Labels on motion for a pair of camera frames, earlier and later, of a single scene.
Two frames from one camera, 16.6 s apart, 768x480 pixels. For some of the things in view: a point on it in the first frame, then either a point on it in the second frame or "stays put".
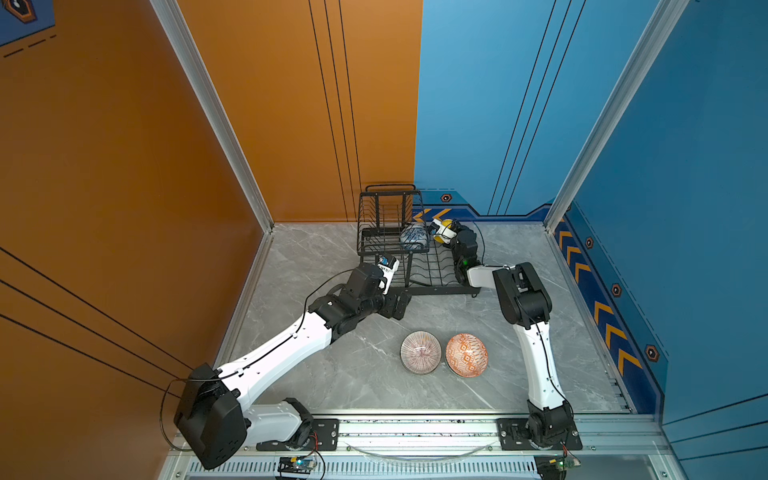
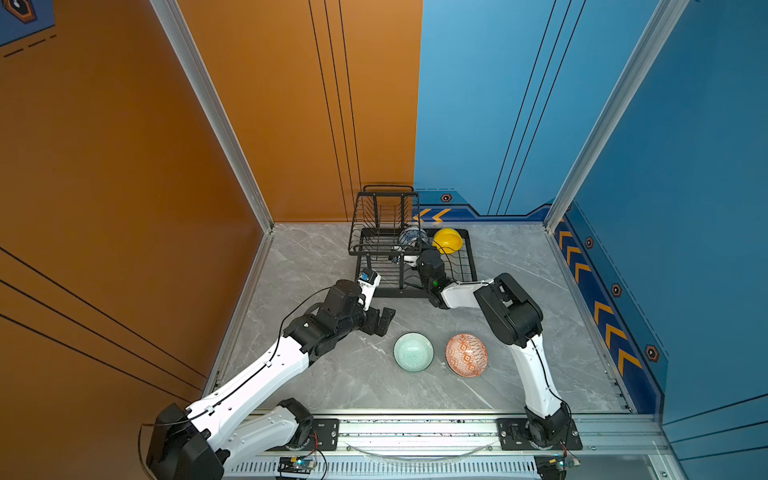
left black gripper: [389, 310] to [381, 327]
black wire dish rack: [392, 225] stays put
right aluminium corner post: [665, 20] stays put
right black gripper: [460, 230] to [428, 251]
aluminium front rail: [467, 447] stays put
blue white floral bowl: [415, 237] stays put
